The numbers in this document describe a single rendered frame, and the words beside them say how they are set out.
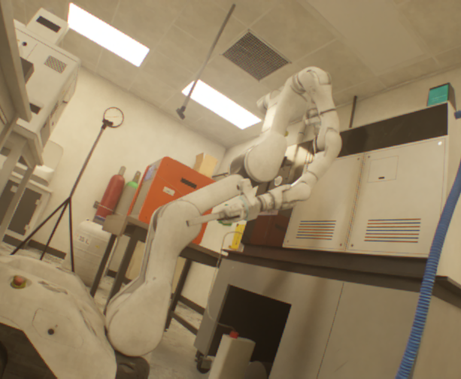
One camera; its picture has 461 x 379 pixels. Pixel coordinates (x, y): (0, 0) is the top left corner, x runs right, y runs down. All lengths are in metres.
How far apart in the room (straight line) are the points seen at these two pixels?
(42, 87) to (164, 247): 1.24
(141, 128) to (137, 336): 4.34
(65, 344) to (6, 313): 0.17
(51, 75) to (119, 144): 3.18
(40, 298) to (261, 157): 0.92
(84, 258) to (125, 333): 2.29
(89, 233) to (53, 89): 1.79
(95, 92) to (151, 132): 1.13
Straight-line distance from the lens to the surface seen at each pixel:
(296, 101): 1.50
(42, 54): 2.03
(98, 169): 4.90
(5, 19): 0.77
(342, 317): 1.16
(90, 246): 3.32
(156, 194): 1.83
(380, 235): 1.24
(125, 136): 5.07
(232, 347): 1.76
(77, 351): 0.95
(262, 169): 1.25
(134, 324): 1.09
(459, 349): 1.38
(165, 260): 1.08
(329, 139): 1.26
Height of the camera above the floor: 0.57
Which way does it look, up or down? 18 degrees up
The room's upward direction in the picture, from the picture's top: 19 degrees clockwise
